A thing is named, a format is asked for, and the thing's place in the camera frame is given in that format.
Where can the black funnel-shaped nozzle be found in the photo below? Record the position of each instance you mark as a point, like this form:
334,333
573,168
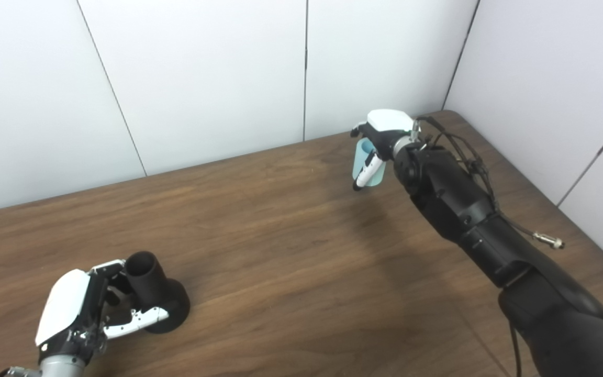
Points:
147,280

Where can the light blue cylinder cup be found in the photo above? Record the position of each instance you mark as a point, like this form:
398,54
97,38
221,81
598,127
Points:
358,165

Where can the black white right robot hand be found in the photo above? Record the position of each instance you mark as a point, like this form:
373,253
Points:
388,123

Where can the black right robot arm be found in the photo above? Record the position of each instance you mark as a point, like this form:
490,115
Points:
453,199

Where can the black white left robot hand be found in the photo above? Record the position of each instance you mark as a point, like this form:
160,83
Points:
63,309

